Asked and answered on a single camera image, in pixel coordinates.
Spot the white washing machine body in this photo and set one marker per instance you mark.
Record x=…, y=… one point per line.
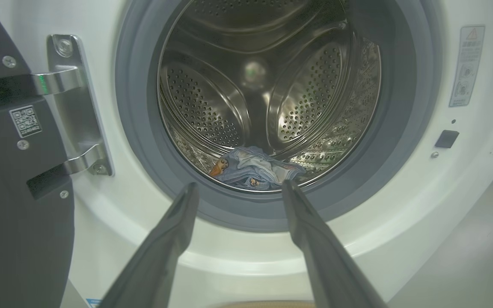
x=400, y=205

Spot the black door latch socket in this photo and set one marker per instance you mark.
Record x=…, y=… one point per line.
x=446, y=139

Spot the white QR code sticker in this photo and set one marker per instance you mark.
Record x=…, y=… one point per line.
x=25, y=121

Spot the blue denim clothes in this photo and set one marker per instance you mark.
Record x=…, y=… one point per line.
x=255, y=169

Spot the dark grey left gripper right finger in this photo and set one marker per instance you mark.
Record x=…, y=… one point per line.
x=328, y=265

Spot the grey warning label sticker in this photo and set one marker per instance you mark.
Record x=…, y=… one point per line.
x=467, y=66

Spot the chrome door hinge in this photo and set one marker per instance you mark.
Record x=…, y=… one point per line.
x=77, y=107

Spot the blue energy label sticker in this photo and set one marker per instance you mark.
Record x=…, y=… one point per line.
x=93, y=303

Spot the dark washing machine door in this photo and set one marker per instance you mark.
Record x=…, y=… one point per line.
x=11, y=214

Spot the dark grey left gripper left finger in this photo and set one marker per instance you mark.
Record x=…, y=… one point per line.
x=156, y=261

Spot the stainless steel washing machine drum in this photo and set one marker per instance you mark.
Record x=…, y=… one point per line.
x=203, y=102

